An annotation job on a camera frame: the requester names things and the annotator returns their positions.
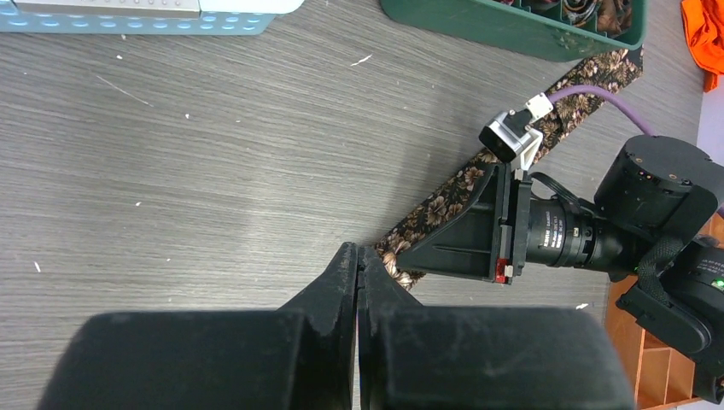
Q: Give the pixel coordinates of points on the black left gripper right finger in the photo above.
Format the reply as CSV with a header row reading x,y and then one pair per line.
x,y
440,357

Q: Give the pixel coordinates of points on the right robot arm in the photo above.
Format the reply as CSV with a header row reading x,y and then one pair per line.
x,y
643,221

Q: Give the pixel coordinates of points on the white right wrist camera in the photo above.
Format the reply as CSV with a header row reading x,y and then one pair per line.
x,y
511,136

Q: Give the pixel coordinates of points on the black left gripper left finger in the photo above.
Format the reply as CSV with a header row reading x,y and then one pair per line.
x,y
298,356

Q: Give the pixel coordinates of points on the brown floral tie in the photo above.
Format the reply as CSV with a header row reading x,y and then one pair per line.
x,y
612,71

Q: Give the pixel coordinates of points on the light blue plastic basket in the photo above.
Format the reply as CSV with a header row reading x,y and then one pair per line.
x,y
143,17

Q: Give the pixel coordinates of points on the brown rolled tie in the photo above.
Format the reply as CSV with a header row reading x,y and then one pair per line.
x,y
610,17

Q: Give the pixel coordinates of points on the green divided plastic bin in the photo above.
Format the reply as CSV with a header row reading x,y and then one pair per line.
x,y
531,28

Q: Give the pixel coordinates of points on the orange cloth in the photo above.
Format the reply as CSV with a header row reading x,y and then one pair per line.
x,y
703,29

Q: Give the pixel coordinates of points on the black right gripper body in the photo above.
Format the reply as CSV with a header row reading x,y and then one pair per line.
x,y
546,224

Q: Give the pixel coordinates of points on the orange wooden divided tray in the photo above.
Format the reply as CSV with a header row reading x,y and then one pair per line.
x,y
673,354

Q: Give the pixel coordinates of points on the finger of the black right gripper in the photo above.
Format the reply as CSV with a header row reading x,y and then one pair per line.
x,y
469,244

